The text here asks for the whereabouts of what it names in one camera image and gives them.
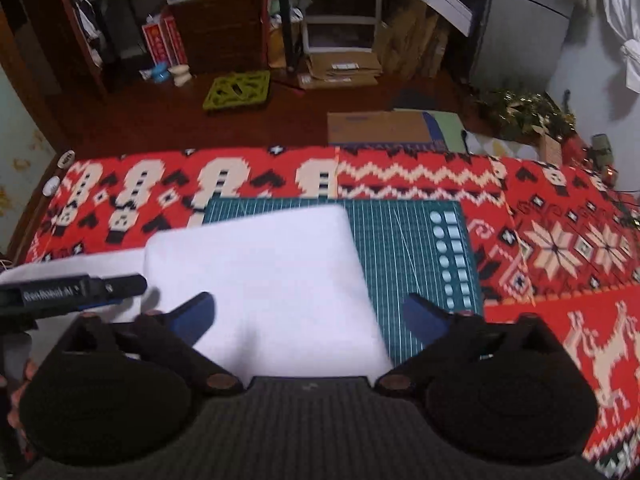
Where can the pale green sheet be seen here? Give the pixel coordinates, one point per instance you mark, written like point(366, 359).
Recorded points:
point(450, 130)

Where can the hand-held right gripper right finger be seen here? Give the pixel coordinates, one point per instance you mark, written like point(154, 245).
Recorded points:
point(425, 312)

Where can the stack of flattened cardboard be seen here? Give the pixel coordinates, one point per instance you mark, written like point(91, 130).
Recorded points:
point(410, 45)

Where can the person's left hand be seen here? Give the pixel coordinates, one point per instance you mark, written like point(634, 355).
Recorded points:
point(15, 402)

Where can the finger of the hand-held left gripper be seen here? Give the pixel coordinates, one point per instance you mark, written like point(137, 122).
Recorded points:
point(120, 286)

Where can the white flat box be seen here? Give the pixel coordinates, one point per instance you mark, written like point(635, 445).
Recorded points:
point(445, 7)

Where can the white plastic drawer unit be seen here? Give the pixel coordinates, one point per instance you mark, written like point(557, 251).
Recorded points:
point(305, 10)

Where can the green lattice plastic tray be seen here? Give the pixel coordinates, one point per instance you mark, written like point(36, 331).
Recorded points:
point(235, 91)

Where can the red patterned tablecloth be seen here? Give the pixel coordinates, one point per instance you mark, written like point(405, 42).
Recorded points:
point(575, 310)

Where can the pile of wrapped gift boxes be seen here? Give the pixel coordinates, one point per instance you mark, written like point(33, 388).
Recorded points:
point(575, 155)

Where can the white pet bowl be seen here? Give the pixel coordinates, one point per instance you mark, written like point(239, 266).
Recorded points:
point(66, 159)
point(50, 186)

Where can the cluttered side shelf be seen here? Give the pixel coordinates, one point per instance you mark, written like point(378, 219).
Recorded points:
point(90, 20)

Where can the green cutting mat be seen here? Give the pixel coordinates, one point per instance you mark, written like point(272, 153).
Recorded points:
point(410, 260)

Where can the brown wooden cabinet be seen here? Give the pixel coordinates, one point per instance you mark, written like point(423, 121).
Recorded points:
point(220, 30)

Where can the white ceramic cup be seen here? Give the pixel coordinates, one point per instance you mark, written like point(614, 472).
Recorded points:
point(180, 76)

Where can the flat brown cardboard box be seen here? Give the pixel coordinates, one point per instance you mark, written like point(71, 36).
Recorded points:
point(375, 130)

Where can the white sweatpants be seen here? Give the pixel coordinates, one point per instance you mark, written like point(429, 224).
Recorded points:
point(275, 285)

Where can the green checkered floor mat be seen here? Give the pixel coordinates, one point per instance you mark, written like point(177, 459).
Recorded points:
point(500, 146)

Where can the red tall carton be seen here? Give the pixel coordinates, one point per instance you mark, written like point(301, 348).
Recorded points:
point(175, 40)
point(155, 45)

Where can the silver refrigerator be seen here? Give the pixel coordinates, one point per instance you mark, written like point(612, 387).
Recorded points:
point(520, 25)

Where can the white tied curtain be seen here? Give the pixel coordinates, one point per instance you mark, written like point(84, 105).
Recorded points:
point(627, 35)

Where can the tinsel Christmas garland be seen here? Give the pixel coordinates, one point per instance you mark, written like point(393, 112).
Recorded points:
point(525, 112)

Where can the low cardboard boxes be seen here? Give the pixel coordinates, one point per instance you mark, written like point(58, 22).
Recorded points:
point(340, 70)

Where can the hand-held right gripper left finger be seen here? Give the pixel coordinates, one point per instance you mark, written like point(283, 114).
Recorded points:
point(195, 312)

